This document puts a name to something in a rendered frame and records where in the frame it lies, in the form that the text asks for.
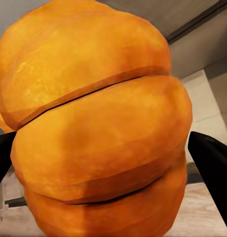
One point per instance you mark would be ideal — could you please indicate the pumpkin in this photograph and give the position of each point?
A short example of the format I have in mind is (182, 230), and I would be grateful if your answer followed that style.
(101, 125)

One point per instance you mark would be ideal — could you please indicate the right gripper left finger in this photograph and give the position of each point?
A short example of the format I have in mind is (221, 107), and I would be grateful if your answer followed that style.
(6, 141)

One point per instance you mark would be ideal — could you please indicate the cabinet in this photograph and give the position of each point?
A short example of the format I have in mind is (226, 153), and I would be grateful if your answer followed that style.
(196, 32)

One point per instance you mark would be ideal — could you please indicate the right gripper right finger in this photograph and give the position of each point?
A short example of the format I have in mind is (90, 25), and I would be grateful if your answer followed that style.
(210, 157)

